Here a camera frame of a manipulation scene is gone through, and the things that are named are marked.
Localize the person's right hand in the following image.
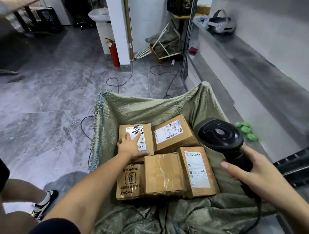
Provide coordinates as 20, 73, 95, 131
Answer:
220, 145, 290, 205

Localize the person's left hand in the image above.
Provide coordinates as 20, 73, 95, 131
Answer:
117, 131, 149, 161

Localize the marker scrawl label cardboard box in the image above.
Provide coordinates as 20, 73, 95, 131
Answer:
117, 123, 155, 163

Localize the blue header label cardboard box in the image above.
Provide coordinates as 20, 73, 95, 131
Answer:
152, 114, 200, 155

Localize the cardboard parcel red white tape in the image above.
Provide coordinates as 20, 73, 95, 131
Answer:
177, 146, 221, 199

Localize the black barcode scanner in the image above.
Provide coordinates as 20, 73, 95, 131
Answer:
193, 117, 260, 199

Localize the brown cardboard box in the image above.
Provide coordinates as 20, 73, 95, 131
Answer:
195, 5, 211, 16

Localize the person's right forearm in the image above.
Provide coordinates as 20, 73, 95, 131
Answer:
275, 185, 309, 234

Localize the person's left forearm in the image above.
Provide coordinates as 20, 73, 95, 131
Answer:
43, 152, 136, 234

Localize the metal shelving rack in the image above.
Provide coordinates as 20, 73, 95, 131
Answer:
181, 0, 309, 234

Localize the person's black sleeve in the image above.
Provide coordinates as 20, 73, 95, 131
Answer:
29, 218, 81, 234

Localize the red fire extinguisher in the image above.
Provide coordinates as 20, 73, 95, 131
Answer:
105, 38, 121, 68

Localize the brown wooden stick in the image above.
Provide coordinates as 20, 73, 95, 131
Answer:
149, 45, 163, 64

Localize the long wooden batten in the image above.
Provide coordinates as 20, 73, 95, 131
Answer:
123, 0, 135, 61

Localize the black office chair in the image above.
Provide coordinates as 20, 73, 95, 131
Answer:
73, 13, 95, 31

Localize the yellow wooden stand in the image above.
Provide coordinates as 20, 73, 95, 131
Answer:
173, 13, 209, 34

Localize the teal plastic wrapper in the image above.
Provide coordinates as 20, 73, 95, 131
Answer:
195, 15, 209, 27

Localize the black plastic crate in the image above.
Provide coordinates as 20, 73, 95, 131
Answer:
29, 6, 63, 33
166, 0, 193, 17

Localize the white VR headset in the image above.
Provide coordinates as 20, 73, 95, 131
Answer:
207, 9, 237, 34

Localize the light wooden table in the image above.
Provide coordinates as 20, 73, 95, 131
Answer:
0, 0, 41, 33

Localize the black scanner cable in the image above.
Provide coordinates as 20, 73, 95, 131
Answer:
239, 196, 262, 234

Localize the dark red floor cable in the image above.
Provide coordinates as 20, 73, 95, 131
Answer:
80, 115, 95, 169

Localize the black floor cable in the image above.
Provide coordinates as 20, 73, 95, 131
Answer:
149, 63, 182, 100
106, 61, 134, 94

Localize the white metal folding frame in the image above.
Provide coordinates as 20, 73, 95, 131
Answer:
134, 22, 183, 61

